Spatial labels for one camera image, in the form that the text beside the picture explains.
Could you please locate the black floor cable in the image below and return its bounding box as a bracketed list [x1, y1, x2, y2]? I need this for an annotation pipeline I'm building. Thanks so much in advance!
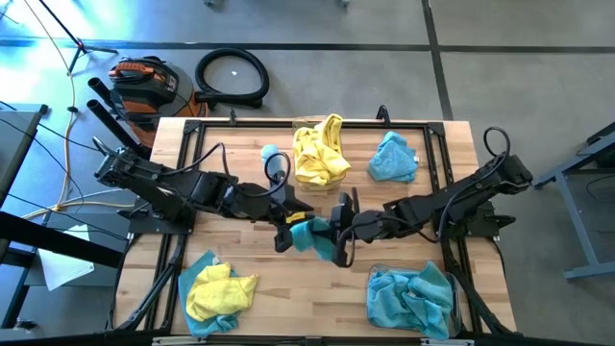
[0, 100, 105, 155]

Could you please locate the white paper sheet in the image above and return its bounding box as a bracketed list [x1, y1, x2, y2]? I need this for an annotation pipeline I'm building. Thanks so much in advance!
[37, 223, 96, 292]

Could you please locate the clear bottle with blue liquid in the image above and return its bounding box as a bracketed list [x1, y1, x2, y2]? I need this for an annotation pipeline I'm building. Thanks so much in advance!
[260, 143, 287, 191]

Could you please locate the black tripod stand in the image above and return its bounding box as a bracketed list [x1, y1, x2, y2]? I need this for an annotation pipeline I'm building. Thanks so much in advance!
[37, 0, 120, 76]

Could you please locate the orange and black shop vacuum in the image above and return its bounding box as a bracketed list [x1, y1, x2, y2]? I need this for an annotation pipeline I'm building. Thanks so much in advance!
[106, 55, 211, 149]

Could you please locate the black vacuum hose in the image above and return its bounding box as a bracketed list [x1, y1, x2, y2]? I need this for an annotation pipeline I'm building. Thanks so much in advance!
[194, 46, 271, 110]

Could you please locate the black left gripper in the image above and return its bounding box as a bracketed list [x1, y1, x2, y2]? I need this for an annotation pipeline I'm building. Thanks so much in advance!
[249, 184, 315, 254]

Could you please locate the long black vacuum tube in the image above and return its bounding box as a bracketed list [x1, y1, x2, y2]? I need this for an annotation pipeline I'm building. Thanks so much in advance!
[86, 99, 153, 162]

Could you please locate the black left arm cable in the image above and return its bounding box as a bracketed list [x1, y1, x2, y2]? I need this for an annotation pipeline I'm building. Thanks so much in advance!
[162, 141, 293, 200]

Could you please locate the small clear plastic basket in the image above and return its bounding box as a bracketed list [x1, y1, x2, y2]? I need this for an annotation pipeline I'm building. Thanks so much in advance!
[291, 114, 348, 193]

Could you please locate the grey-blue table frame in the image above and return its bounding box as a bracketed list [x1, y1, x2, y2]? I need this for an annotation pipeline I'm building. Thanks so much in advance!
[530, 120, 615, 283]

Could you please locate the yellow floor cable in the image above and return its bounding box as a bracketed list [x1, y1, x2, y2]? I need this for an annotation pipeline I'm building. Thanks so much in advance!
[19, 0, 126, 221]

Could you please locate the black aluminium table frame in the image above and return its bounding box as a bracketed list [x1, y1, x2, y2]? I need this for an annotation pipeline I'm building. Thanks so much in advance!
[108, 117, 518, 345]

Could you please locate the silver metal bracket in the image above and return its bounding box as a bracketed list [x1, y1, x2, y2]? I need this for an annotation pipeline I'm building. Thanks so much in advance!
[151, 335, 213, 346]
[420, 337, 476, 346]

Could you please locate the large clear plastic basket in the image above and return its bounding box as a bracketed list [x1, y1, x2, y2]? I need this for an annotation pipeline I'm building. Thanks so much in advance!
[365, 262, 462, 337]

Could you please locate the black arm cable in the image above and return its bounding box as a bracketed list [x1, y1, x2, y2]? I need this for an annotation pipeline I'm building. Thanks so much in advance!
[434, 125, 512, 241]
[162, 141, 293, 200]

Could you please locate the yellow microfiber towel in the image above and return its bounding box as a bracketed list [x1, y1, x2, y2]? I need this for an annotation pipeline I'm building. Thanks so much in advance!
[312, 112, 345, 148]
[292, 125, 353, 187]
[185, 261, 260, 323]

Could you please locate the large blue microfiber towel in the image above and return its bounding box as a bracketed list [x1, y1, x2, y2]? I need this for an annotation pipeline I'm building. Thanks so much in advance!
[177, 249, 241, 339]

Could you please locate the short black vacuum tube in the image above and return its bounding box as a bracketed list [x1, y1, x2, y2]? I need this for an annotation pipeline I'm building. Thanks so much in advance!
[86, 76, 116, 105]

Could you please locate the grey desk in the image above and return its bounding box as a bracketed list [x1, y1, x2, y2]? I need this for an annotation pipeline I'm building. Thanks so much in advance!
[0, 103, 50, 206]

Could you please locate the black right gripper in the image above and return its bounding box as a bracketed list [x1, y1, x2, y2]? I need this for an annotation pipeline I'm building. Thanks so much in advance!
[330, 187, 391, 269]

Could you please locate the black beam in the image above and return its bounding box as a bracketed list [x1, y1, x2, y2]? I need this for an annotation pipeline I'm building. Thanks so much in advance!
[0, 210, 127, 270]

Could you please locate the dark teal terry towel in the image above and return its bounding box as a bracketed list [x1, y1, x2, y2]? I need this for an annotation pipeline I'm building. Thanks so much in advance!
[289, 216, 338, 263]

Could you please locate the large black clamp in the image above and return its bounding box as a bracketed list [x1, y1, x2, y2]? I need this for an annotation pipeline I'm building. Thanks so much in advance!
[375, 104, 393, 129]

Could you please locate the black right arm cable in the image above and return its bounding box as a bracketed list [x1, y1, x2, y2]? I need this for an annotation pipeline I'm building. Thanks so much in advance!
[434, 125, 512, 241]

